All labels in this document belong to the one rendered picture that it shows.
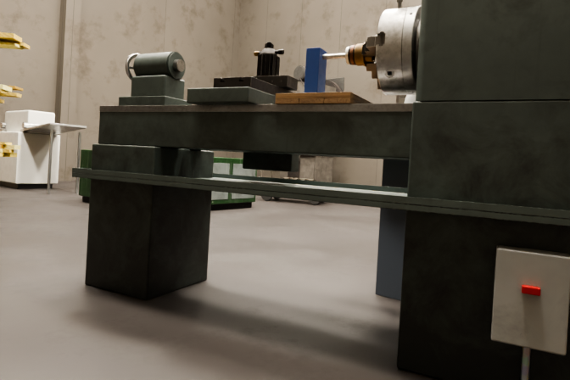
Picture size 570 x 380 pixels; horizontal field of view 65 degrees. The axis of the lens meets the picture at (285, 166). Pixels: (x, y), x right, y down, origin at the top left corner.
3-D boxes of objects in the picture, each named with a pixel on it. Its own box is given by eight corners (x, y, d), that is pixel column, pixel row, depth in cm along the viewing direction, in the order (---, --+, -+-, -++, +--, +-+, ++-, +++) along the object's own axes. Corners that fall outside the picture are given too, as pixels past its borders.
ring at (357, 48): (377, 45, 175) (354, 47, 179) (371, 38, 167) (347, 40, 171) (376, 69, 175) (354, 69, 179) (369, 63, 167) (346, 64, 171)
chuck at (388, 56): (418, 93, 181) (420, 13, 175) (400, 96, 154) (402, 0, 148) (396, 93, 185) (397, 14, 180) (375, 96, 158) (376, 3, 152)
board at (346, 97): (377, 115, 188) (377, 105, 188) (349, 103, 156) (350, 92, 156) (312, 114, 202) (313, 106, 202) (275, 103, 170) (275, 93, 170)
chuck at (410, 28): (427, 93, 179) (429, 12, 174) (410, 96, 152) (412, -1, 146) (418, 93, 181) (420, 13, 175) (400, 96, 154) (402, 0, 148)
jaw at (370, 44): (393, 43, 165) (385, 31, 154) (393, 56, 164) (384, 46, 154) (365, 45, 170) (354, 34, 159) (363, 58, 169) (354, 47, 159)
